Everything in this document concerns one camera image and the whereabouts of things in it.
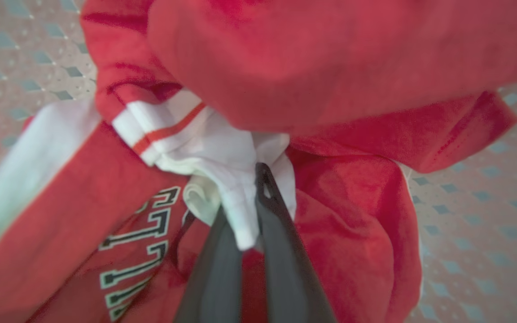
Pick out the red and white jersey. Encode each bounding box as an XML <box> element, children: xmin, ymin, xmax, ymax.
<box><xmin>0</xmin><ymin>0</ymin><xmax>517</xmax><ymax>323</ymax></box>

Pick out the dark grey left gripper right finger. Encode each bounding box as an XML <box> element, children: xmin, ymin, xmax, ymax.
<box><xmin>254</xmin><ymin>162</ymin><xmax>337</xmax><ymax>323</ymax></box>

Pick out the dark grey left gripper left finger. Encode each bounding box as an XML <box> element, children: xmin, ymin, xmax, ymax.
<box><xmin>173</xmin><ymin>205</ymin><xmax>244</xmax><ymax>323</ymax></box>

